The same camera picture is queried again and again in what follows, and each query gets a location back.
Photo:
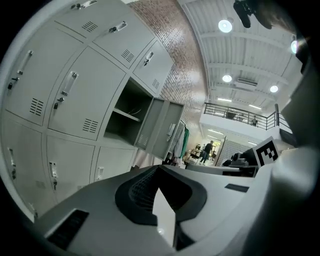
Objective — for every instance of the grey metal locker cabinet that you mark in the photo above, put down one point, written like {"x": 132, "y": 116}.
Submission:
{"x": 95, "y": 75}

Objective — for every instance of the black office chair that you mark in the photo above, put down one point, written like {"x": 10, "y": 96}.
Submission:
{"x": 227, "y": 162}

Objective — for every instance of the metal utility cart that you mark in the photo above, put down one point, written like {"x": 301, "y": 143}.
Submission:
{"x": 195, "y": 155}

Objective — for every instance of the long ceiling light strip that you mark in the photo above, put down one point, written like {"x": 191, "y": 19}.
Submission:
{"x": 255, "y": 106}
{"x": 224, "y": 99}

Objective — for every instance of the person's face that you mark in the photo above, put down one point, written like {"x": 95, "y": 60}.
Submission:
{"x": 275, "y": 15}

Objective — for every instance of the black staircase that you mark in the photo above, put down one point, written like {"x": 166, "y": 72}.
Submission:
{"x": 287, "y": 136}

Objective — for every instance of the gray hanging garment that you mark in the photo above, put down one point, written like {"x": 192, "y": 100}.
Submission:
{"x": 178, "y": 140}

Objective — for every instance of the white air conditioner unit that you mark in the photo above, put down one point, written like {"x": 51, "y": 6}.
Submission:
{"x": 246, "y": 82}

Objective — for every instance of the grey locker door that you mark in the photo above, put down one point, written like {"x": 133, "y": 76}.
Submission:
{"x": 160, "y": 125}

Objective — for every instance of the white tiled partition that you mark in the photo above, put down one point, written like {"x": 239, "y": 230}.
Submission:
{"x": 235, "y": 150}

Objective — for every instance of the black head-mounted camera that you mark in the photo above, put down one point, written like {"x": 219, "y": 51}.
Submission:
{"x": 243, "y": 12}

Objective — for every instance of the black metal railing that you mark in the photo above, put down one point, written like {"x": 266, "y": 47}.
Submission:
{"x": 237, "y": 115}

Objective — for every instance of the round ceiling lamp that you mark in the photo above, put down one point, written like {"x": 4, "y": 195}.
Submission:
{"x": 227, "y": 78}
{"x": 293, "y": 46}
{"x": 225, "y": 25}
{"x": 274, "y": 88}

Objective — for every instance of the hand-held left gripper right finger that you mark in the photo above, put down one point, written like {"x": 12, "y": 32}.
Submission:
{"x": 220, "y": 200}

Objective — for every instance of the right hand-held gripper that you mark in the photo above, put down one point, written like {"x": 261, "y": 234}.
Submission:
{"x": 266, "y": 152}

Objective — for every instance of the green hanging garment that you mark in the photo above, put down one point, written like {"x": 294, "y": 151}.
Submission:
{"x": 185, "y": 140}

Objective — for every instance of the beige hanging coat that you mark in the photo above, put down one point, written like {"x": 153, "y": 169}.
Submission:
{"x": 145, "y": 158}

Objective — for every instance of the person's white shirt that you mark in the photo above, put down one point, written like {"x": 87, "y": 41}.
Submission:
{"x": 295, "y": 180}

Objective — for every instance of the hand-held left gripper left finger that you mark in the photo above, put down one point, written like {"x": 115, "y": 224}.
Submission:
{"x": 100, "y": 212}

